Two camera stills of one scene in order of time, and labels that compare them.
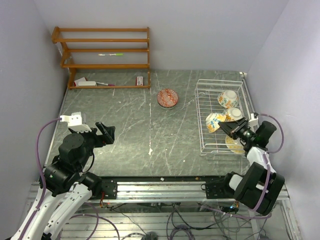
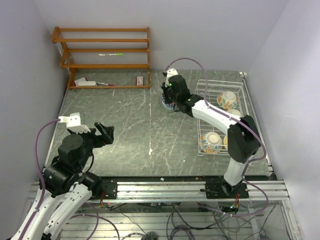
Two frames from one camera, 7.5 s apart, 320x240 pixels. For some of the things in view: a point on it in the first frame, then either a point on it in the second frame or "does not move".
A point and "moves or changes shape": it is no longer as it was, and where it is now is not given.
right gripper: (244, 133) → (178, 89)
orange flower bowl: (228, 99) does not move
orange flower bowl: (233, 114) does not move
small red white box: (139, 81) does not move
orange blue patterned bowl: (212, 121) moves or changes shape
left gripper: (108, 131) does not move
